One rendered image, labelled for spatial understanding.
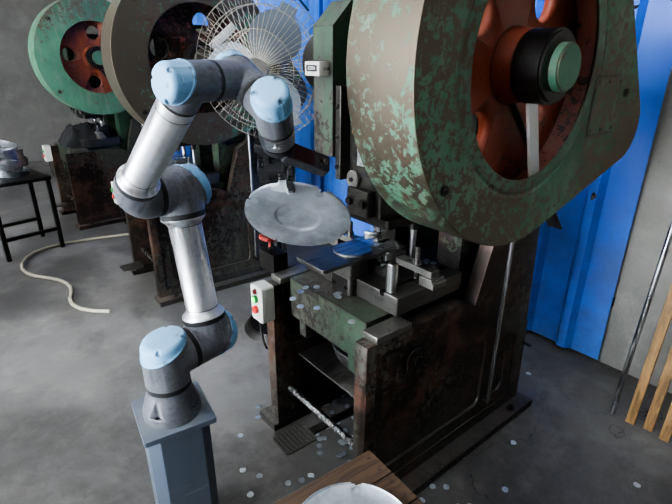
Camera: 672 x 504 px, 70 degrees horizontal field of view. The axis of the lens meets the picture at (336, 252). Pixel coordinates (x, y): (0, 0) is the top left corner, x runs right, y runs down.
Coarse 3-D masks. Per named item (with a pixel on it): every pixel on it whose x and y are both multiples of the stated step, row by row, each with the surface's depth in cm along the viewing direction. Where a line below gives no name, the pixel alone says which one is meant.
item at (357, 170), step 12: (360, 168) 146; (348, 180) 150; (360, 180) 147; (348, 192) 149; (360, 192) 144; (372, 192) 143; (348, 204) 150; (360, 204) 143; (372, 204) 144; (384, 204) 144; (372, 216) 146; (384, 216) 145
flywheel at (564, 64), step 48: (528, 0) 106; (576, 0) 118; (480, 48) 101; (528, 48) 99; (576, 48) 100; (480, 96) 106; (528, 96) 103; (576, 96) 128; (480, 144) 113; (528, 144) 115
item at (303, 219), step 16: (256, 192) 122; (272, 192) 122; (304, 192) 121; (256, 208) 128; (272, 208) 128; (288, 208) 128; (304, 208) 128; (320, 208) 126; (336, 208) 125; (256, 224) 135; (272, 224) 134; (288, 224) 135; (304, 224) 134; (320, 224) 132; (336, 224) 132; (288, 240) 141; (304, 240) 140; (320, 240) 139
